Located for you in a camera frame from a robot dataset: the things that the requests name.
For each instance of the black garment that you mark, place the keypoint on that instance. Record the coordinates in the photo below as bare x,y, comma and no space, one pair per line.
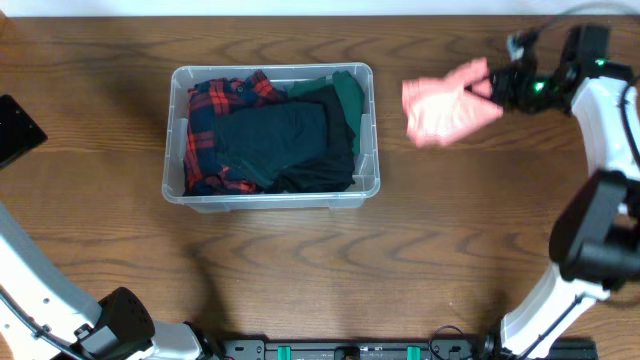
332,171

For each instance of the clear plastic storage bin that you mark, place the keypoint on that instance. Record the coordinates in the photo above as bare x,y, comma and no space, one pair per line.
366,176

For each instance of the dark green garment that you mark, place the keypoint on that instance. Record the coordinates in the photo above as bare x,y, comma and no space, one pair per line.
349,92

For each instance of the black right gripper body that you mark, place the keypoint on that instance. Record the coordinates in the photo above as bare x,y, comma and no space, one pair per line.
520,87

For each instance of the pink garment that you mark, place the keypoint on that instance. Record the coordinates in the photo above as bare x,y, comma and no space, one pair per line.
441,111

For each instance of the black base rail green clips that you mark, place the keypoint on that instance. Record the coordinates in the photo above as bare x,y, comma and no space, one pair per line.
456,349

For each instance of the navy garment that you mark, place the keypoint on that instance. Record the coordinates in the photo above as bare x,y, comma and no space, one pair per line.
261,142

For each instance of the red navy plaid shirt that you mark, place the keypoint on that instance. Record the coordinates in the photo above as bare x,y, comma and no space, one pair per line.
209,100

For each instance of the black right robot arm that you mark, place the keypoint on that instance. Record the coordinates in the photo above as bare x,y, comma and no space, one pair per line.
591,255

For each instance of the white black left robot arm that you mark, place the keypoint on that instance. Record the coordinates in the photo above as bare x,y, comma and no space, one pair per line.
45,316

